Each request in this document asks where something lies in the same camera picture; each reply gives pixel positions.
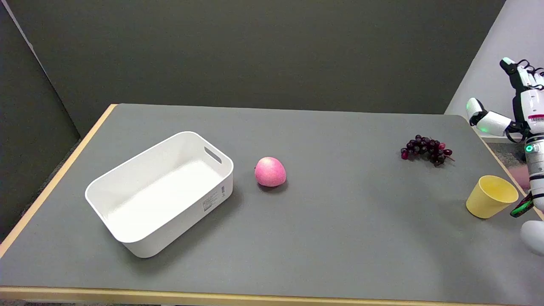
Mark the yellow plastic cup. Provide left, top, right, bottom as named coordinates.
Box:
left=466, top=175, right=519, bottom=219

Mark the white plastic storage bin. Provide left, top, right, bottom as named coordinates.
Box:
left=85, top=131, right=234, bottom=258

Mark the pink apple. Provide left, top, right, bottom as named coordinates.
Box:
left=254, top=157, right=287, bottom=187

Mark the dark purple grape bunch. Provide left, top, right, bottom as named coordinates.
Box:
left=400, top=135, right=455, bottom=167

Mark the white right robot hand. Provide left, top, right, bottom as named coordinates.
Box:
left=466, top=57, right=544, bottom=143

